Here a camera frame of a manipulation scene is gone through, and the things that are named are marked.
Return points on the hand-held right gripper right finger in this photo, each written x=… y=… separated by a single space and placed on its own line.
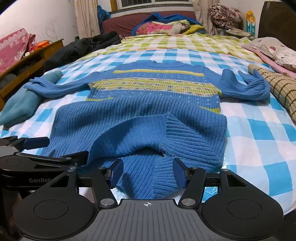
x=178 y=172

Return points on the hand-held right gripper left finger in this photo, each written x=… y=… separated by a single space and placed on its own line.
x=118 y=172

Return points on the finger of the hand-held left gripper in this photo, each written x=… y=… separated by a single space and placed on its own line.
x=74 y=157
x=37 y=143

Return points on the blue knit sweater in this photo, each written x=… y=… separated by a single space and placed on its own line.
x=138 y=111

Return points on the teal cloth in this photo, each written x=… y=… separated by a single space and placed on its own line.
x=18 y=106

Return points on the wooden cabinet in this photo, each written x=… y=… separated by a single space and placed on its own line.
x=34 y=58

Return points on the pink floral cloth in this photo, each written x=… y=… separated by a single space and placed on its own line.
x=11 y=48

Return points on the orange object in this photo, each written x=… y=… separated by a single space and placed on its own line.
x=41 y=44

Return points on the black jacket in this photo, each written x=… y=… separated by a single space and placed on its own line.
x=76 y=49

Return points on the green checked bed sheet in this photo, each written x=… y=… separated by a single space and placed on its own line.
x=185 y=44

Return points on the beige curtain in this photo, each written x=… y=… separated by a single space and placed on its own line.
x=86 y=18
x=201 y=14

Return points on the maroon sofa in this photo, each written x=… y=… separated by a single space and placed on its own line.
x=120 y=24

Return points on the blue plastic bag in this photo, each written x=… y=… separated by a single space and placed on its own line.
x=103 y=16

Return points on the pink pillow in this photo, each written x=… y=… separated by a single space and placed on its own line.
x=261 y=55

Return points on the yellow folded cloth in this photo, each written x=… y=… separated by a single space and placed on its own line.
x=195 y=27

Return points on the pink floral quilt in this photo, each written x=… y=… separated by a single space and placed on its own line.
x=152 y=27

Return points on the stack of papers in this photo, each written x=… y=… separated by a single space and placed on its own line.
x=238 y=31

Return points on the white spotted pillow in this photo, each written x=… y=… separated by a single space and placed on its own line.
x=272 y=48

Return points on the pile of colourful bedding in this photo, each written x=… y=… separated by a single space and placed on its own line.
x=159 y=17

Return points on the floral cloth bundle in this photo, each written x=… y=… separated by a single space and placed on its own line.
x=224 y=15

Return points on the yellow and blue carton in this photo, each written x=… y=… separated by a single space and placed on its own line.
x=250 y=23

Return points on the dark wooden headboard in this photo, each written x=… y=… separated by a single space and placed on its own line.
x=275 y=20

